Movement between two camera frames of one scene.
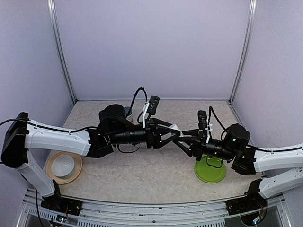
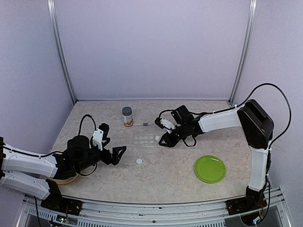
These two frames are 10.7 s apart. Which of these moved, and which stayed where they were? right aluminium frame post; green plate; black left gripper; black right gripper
Moved: black left gripper; black right gripper
Stayed: right aluminium frame post; green plate
